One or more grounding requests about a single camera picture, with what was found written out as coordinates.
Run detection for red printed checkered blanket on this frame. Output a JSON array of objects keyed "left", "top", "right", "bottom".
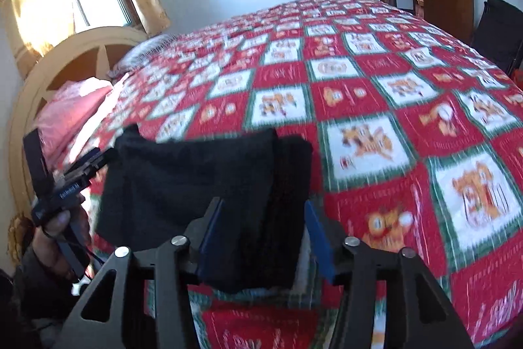
[{"left": 61, "top": 0, "right": 523, "bottom": 349}]

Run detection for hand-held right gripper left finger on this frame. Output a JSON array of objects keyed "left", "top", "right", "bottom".
[{"left": 61, "top": 198, "right": 225, "bottom": 349}]

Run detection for yellow patterned cushion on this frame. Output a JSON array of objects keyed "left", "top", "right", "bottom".
[{"left": 7, "top": 212, "right": 37, "bottom": 265}]

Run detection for grey striped pillow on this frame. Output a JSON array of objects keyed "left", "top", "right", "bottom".
[{"left": 108, "top": 33, "right": 174, "bottom": 78}]

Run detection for person's left forearm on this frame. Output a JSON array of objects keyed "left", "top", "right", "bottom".
[{"left": 11, "top": 245, "right": 88, "bottom": 337}]

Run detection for cream wooden headboard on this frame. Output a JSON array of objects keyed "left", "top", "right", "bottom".
[{"left": 7, "top": 26, "right": 148, "bottom": 211}]

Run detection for person's left hand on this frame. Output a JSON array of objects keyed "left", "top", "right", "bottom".
[{"left": 32, "top": 194, "right": 93, "bottom": 270}]

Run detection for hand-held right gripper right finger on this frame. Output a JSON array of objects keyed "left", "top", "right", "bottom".
[{"left": 304, "top": 201, "right": 475, "bottom": 349}]

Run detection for pink pillow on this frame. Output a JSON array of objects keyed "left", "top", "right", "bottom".
[{"left": 33, "top": 81, "right": 116, "bottom": 170}]

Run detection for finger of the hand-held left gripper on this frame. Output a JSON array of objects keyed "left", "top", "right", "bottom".
[{"left": 64, "top": 147, "right": 120, "bottom": 183}]

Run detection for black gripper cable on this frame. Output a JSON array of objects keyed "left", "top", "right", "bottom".
[{"left": 71, "top": 238, "right": 108, "bottom": 286}]

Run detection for black pants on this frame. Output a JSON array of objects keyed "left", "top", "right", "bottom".
[{"left": 95, "top": 123, "right": 314, "bottom": 293}]

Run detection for black chair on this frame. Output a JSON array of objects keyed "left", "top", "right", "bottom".
[{"left": 473, "top": 0, "right": 523, "bottom": 77}]

